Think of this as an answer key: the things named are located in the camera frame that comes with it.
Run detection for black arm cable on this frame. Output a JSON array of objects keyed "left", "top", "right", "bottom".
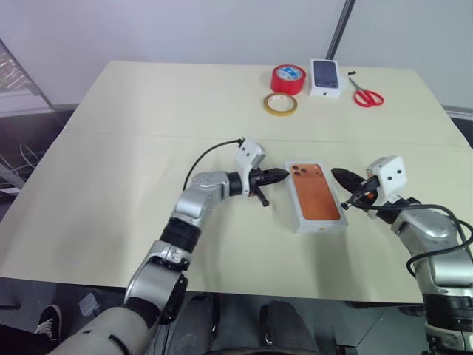
[
  {"left": 368, "top": 203, "right": 473, "bottom": 279},
  {"left": 183, "top": 137, "right": 246, "bottom": 192}
]

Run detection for small grey floor block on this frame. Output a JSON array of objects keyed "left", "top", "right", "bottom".
[{"left": 78, "top": 292, "right": 101, "bottom": 316}]

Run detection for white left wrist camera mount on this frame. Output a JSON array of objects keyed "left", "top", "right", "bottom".
[{"left": 235, "top": 137, "right": 267, "bottom": 197}]

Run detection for black white sneaker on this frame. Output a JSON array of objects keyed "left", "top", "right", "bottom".
[{"left": 34, "top": 303, "right": 64, "bottom": 344}]

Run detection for glass metal shelf rack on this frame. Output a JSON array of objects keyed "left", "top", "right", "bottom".
[{"left": 0, "top": 38, "right": 53, "bottom": 116}]

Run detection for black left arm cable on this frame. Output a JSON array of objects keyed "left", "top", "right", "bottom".
[{"left": 183, "top": 137, "right": 246, "bottom": 192}]

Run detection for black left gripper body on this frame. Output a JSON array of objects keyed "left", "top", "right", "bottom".
[{"left": 246, "top": 169, "right": 271, "bottom": 209}]

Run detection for white boxed phone package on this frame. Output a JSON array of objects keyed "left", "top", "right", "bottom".
[{"left": 309, "top": 57, "right": 349, "bottom": 99}]

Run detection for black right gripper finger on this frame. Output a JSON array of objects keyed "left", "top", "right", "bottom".
[
  {"left": 332, "top": 174, "right": 367, "bottom": 195},
  {"left": 330, "top": 166, "right": 370, "bottom": 185}
]

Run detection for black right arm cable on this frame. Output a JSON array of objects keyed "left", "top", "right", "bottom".
[{"left": 368, "top": 203, "right": 473, "bottom": 279}]

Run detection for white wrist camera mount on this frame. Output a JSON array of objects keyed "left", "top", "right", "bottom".
[
  {"left": 235, "top": 137, "right": 267, "bottom": 197},
  {"left": 364, "top": 155, "right": 409, "bottom": 225}
]

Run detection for thin white wires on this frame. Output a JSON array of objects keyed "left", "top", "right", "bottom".
[{"left": 0, "top": 142, "right": 42, "bottom": 194}]

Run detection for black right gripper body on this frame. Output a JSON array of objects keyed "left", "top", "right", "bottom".
[{"left": 341, "top": 176, "right": 382, "bottom": 218}]

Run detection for red handled scissors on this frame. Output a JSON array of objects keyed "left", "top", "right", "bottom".
[{"left": 347, "top": 75, "right": 386, "bottom": 109}]

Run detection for yellow tape roll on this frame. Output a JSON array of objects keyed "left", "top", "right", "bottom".
[{"left": 262, "top": 92, "right": 299, "bottom": 118}]

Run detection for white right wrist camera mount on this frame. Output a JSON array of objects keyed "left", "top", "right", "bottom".
[{"left": 364, "top": 155, "right": 409, "bottom": 225}]

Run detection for white phone box lid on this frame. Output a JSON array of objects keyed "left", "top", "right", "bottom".
[{"left": 284, "top": 159, "right": 350, "bottom": 235}]

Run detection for red tape roll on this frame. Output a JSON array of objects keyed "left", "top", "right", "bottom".
[{"left": 270, "top": 64, "right": 307, "bottom": 95}]

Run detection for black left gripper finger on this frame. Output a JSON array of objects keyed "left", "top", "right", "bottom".
[
  {"left": 258, "top": 167, "right": 290, "bottom": 179},
  {"left": 258, "top": 172, "right": 290, "bottom": 186}
]

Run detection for grey metal post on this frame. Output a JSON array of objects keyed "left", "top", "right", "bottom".
[{"left": 326, "top": 0, "right": 357, "bottom": 61}]

